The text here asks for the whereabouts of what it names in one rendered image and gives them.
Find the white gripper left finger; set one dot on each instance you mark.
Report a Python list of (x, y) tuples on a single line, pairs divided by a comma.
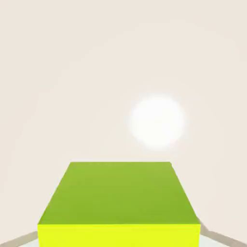
[(27, 241)]

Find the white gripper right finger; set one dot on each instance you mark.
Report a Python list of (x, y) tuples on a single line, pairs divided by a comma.
[(212, 240)]

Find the small lime yellow cube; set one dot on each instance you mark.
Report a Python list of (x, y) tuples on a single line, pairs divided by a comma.
[(118, 202)]

